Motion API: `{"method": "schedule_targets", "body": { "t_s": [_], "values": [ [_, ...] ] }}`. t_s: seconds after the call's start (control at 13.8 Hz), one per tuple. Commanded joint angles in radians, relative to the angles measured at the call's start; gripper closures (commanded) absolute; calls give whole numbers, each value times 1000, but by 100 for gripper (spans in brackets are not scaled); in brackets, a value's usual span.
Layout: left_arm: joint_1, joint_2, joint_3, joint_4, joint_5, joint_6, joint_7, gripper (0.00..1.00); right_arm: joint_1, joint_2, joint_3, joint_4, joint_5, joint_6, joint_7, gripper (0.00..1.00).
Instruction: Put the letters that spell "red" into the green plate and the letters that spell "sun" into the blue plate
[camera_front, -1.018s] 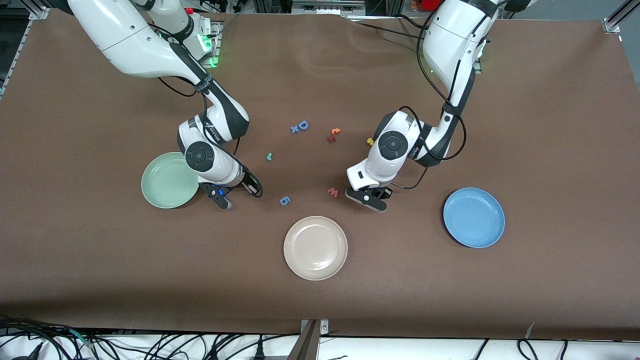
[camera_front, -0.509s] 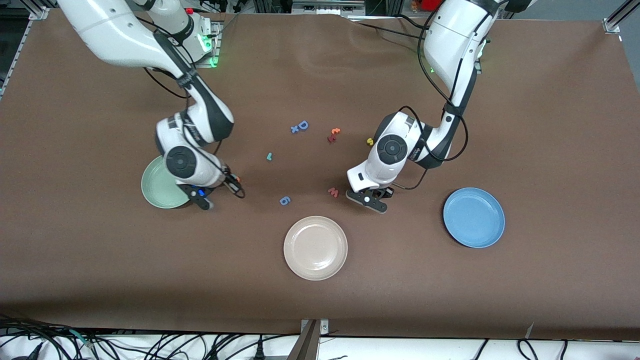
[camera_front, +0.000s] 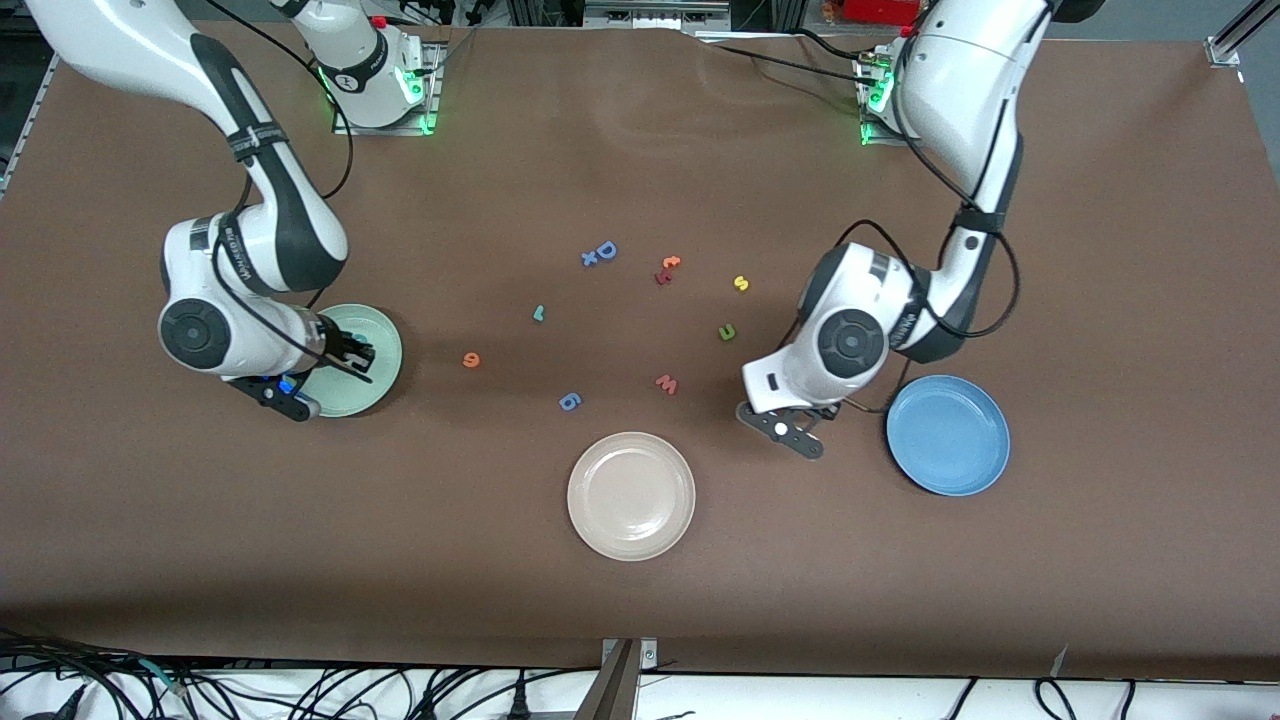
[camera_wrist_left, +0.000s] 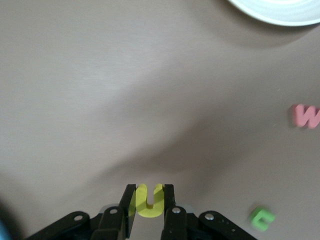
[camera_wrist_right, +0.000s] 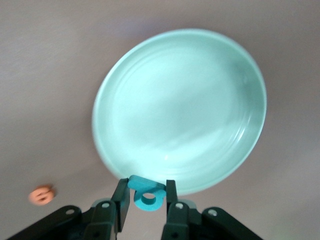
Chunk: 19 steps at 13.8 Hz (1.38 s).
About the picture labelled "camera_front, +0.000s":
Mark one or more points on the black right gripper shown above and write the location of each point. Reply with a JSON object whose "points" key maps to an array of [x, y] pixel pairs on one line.
{"points": [[338, 344]]}

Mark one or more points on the pink foam letter w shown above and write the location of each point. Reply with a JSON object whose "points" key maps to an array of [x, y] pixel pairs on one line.
{"points": [[666, 385]]}

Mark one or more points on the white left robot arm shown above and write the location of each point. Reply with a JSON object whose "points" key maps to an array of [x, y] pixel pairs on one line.
{"points": [[960, 80]]}

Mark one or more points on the aluminium cross rail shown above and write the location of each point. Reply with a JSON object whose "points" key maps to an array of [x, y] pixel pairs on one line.
{"points": [[655, 12]]}

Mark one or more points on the red box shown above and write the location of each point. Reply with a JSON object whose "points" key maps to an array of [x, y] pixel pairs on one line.
{"points": [[880, 10]]}

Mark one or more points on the metal table post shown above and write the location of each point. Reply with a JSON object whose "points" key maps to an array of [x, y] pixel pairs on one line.
{"points": [[615, 690]]}

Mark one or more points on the pale green plate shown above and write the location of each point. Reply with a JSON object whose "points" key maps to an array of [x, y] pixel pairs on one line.
{"points": [[388, 360]]}

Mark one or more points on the aluminium frame rail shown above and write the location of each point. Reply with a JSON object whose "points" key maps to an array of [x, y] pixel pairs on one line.
{"points": [[1235, 40]]}

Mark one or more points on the black power plug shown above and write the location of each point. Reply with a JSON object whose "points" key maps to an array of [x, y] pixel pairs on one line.
{"points": [[518, 705], [72, 705]]}

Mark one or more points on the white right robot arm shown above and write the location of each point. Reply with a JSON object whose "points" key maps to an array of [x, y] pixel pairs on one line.
{"points": [[120, 45]]}

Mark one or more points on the beige plate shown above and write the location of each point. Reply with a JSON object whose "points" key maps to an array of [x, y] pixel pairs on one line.
{"points": [[631, 496]]}

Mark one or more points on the blue plate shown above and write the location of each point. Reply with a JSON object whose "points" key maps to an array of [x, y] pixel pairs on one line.
{"points": [[948, 435]]}

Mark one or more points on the blue foam letter D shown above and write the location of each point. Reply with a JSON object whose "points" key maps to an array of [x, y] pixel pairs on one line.
{"points": [[603, 250]]}

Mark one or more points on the brown table mat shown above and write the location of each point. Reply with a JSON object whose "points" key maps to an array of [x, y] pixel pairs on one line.
{"points": [[900, 600]]}

